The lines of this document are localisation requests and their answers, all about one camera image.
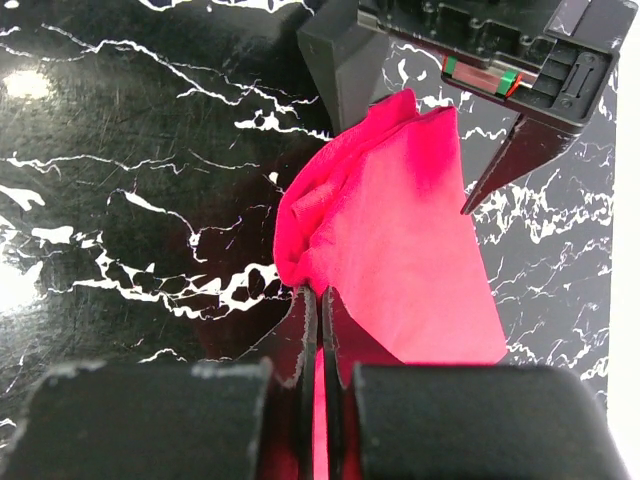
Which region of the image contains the red t-shirt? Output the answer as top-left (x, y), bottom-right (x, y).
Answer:
top-left (273, 88), bottom-right (509, 480)

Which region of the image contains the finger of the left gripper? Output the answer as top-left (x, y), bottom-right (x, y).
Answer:
top-left (297, 0), bottom-right (390, 133)
top-left (460, 115), bottom-right (579, 215)

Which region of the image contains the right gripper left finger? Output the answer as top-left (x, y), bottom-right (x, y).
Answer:
top-left (238, 287), bottom-right (318, 479)

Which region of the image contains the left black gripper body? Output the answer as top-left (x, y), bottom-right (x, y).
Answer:
top-left (358, 1), bottom-right (638, 133)

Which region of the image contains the black marbled table mat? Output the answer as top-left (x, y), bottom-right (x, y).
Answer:
top-left (1, 1), bottom-right (618, 459)

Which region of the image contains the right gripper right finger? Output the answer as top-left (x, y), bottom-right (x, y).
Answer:
top-left (321, 287), bottom-right (401, 479)

